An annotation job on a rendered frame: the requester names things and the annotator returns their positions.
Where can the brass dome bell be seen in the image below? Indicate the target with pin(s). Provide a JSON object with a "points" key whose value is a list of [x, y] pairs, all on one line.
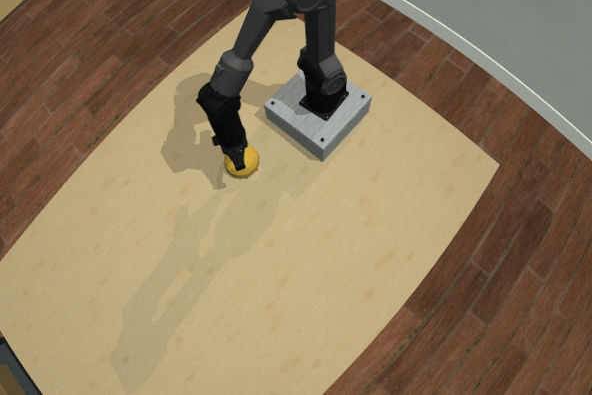
{"points": [[251, 162]]}

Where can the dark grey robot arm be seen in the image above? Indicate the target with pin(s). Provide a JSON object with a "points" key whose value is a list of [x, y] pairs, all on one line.
{"points": [[235, 65]]}

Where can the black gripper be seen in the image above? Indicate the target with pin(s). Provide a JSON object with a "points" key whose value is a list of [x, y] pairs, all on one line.
{"points": [[234, 147]]}

